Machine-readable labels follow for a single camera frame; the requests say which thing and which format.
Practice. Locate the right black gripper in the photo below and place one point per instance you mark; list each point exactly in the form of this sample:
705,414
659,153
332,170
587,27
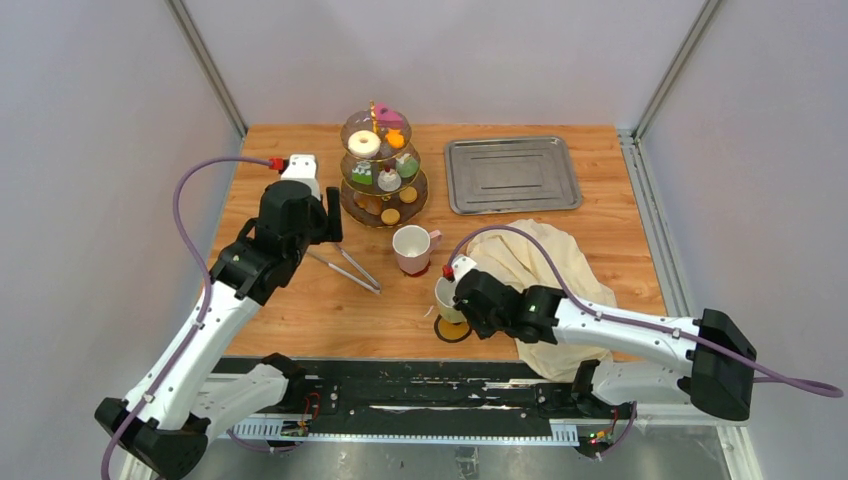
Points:
482,331

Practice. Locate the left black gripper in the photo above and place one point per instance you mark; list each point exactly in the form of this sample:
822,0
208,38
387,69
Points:
328,228

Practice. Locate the brown croissant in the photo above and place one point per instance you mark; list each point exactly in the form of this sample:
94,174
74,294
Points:
373,205

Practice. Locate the green mug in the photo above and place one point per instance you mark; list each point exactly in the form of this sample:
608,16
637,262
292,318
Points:
445,291

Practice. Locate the orange macaron top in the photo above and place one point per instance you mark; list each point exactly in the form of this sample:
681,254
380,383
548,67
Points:
390,216

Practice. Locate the orange macaron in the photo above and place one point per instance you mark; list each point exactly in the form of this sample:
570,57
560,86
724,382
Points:
390,216
408,196

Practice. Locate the green cake slice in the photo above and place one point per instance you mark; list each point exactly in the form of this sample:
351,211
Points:
362,173

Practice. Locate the three-tier glass cake stand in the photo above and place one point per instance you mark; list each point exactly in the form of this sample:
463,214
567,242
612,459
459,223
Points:
362,120

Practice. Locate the white cupcake with cherry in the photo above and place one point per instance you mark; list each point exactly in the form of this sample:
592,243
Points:
388,180

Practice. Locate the pink mug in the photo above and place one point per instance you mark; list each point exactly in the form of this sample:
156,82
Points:
413,246

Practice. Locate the white ring donut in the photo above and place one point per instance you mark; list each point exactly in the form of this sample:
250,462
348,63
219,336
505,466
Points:
364,144

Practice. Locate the green cupcake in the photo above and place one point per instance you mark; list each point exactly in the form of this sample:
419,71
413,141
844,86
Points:
407,165

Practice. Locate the orange pastry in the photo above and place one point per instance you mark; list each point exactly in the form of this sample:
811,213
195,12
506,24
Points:
395,138

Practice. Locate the metal baking tray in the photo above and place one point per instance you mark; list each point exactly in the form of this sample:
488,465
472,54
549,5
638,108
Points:
511,175

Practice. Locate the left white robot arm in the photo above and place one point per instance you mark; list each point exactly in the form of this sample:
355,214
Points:
165,421

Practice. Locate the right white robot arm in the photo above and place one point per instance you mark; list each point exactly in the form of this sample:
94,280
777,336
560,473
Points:
703,361

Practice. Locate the yellow smiley coaster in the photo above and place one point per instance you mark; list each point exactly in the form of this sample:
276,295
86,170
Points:
451,332

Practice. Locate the cream cloth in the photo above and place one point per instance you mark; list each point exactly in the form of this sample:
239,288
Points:
515,261

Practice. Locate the red round coaster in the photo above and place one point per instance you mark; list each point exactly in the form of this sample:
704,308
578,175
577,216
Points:
418,273

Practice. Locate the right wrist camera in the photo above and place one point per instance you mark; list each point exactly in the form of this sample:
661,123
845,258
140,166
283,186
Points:
461,265

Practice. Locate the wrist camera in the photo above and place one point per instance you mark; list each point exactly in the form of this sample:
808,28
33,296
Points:
303,168
461,265

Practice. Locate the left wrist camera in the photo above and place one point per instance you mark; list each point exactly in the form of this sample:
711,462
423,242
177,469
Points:
303,168

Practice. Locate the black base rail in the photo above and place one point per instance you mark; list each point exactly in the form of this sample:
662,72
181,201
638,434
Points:
439,399

